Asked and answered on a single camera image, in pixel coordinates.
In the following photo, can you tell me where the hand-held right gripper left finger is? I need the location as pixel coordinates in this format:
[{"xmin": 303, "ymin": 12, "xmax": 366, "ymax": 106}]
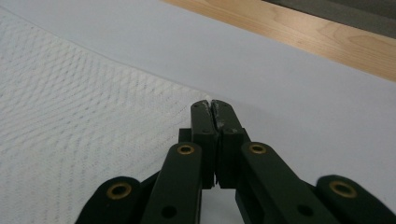
[{"xmin": 178, "ymin": 99, "xmax": 219, "ymax": 190}]

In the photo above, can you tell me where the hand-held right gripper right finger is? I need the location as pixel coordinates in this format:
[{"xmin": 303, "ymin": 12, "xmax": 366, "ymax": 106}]
[{"xmin": 211, "ymin": 99, "xmax": 252, "ymax": 190}]

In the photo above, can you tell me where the white cloth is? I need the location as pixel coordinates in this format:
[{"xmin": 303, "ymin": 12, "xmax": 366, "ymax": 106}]
[{"xmin": 0, "ymin": 7, "xmax": 210, "ymax": 224}]

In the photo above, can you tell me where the white table mat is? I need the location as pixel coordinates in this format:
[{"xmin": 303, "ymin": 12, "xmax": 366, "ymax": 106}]
[{"xmin": 0, "ymin": 0, "xmax": 396, "ymax": 224}]

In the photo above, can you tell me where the wooden table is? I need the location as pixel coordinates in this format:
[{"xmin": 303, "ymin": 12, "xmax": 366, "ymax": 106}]
[{"xmin": 161, "ymin": 0, "xmax": 396, "ymax": 83}]

